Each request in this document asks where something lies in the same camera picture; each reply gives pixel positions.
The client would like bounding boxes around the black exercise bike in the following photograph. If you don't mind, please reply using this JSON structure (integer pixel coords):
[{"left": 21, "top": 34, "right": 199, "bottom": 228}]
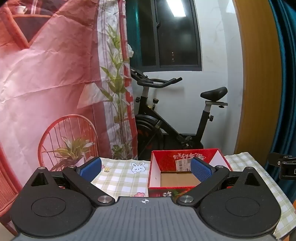
[{"left": 129, "top": 67, "right": 228, "bottom": 160}]

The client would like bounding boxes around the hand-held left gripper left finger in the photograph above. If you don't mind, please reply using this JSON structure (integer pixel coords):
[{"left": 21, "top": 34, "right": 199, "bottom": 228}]
[{"left": 22, "top": 157, "right": 115, "bottom": 207}]

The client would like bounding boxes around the red cardboard box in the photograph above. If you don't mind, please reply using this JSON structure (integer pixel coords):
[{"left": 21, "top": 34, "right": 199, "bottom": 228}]
[{"left": 147, "top": 148, "right": 233, "bottom": 197}]

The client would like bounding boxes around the dark window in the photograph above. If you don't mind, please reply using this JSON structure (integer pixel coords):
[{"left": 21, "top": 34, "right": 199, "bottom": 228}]
[{"left": 126, "top": 0, "right": 203, "bottom": 72}]

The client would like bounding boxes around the printed red backdrop cloth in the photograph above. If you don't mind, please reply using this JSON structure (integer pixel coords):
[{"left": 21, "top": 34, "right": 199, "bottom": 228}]
[{"left": 0, "top": 0, "right": 139, "bottom": 237}]

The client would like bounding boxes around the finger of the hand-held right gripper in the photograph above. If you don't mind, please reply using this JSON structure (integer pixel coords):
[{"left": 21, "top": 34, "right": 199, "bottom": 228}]
[{"left": 268, "top": 152, "right": 296, "bottom": 180}]

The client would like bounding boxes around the teal curtain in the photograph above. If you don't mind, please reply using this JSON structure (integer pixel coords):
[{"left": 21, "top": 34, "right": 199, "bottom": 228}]
[{"left": 264, "top": 0, "right": 296, "bottom": 186}]

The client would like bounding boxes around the yellow wooden panel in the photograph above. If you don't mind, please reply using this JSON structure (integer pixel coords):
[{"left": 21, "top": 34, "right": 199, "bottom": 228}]
[{"left": 232, "top": 0, "right": 282, "bottom": 164}]

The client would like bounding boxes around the checked tablecloth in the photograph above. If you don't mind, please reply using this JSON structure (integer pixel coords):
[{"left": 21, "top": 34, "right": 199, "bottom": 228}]
[{"left": 91, "top": 152, "right": 296, "bottom": 240}]

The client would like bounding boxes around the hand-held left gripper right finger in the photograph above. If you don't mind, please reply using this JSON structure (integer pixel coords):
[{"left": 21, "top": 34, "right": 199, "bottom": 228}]
[{"left": 176, "top": 158, "right": 269, "bottom": 206}]

